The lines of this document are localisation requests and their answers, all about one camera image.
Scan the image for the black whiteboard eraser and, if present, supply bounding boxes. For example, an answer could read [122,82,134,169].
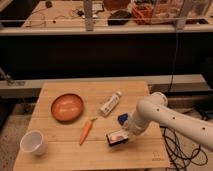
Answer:
[106,130,129,147]

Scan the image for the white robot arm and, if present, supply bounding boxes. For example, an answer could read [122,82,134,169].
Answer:
[124,92,213,151]

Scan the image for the clear plastic bottle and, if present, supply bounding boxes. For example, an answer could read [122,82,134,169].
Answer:
[99,91,122,117]

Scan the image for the blue sponge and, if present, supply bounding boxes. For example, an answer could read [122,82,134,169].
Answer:
[117,113,128,125]

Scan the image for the orange bowl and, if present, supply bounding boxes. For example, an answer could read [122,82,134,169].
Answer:
[51,93,84,122]

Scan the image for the orange carrot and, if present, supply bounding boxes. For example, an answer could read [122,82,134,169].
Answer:
[79,118,95,145]

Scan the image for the black object on bench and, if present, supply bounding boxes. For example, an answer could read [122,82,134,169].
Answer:
[107,10,131,26]

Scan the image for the orange basket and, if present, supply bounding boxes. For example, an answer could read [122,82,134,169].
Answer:
[131,5,153,25]

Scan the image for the grey metal rail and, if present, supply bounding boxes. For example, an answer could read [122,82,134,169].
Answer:
[0,73,205,98]

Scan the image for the grey metal post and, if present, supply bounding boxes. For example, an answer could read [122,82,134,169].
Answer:
[83,0,93,31]

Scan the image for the black floor cables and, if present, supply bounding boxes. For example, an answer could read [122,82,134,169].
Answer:
[159,108,209,171]

